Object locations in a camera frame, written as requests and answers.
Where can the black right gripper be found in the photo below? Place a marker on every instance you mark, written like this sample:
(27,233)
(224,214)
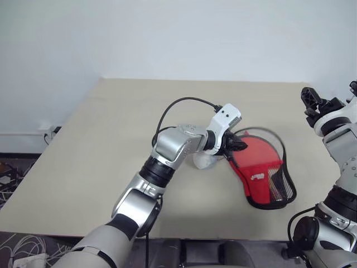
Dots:
(332,104)

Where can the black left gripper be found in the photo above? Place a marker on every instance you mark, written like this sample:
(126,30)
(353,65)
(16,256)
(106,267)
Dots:
(229,141)

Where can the red paddle case black mesh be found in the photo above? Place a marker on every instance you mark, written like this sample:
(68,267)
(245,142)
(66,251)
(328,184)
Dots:
(258,184)

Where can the blue and white plush toy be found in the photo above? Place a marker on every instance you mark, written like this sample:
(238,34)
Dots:
(202,162)

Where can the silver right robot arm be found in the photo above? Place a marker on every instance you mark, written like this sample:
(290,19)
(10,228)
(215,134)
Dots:
(348,167)

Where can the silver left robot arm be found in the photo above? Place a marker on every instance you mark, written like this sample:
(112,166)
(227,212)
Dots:
(170,145)

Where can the white power strip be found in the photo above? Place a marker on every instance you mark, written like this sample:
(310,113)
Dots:
(29,261)

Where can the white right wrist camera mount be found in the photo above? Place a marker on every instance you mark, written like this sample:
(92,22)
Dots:
(334,117)

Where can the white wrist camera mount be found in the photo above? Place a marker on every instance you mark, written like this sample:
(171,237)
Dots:
(334,117)
(227,114)

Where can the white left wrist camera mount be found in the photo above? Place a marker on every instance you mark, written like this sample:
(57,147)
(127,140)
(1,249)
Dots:
(227,114)

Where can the white wall socket with plug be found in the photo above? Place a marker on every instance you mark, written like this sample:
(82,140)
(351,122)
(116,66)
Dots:
(51,132)

